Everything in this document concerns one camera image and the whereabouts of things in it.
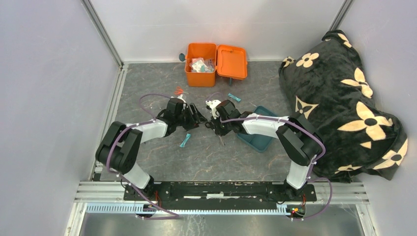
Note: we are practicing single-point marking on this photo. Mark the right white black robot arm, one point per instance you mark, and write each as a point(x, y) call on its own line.
point(296, 134)

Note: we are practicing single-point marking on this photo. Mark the teal sachet near gloves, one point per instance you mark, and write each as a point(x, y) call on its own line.
point(237, 99)

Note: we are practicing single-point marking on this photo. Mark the orange medicine kit box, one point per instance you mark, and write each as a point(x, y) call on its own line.
point(228, 62)

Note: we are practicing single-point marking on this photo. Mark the black handled scissors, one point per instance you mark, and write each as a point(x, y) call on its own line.
point(221, 140)

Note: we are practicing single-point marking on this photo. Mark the teal knob behind box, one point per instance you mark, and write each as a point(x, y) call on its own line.
point(182, 57)

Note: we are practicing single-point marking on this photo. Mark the orange handled small scissors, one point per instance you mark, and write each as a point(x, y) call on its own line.
point(179, 91)

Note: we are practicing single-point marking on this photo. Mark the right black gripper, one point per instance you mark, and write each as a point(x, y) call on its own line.
point(218, 130)

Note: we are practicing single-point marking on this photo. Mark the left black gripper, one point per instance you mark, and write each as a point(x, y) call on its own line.
point(199, 117)

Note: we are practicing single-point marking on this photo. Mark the teal plastic tray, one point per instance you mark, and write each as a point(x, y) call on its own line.
point(259, 143)

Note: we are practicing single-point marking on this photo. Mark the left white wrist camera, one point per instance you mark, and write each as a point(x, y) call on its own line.
point(183, 98)

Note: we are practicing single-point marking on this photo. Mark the black mounting base rail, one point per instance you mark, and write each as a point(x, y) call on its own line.
point(227, 195)

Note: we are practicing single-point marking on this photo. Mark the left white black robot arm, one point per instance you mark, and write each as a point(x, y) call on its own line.
point(119, 148)

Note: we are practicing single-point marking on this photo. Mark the teal sachet by gauze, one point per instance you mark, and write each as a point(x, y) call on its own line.
point(183, 143)

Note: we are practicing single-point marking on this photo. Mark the black floral blanket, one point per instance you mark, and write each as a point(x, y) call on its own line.
point(328, 87)

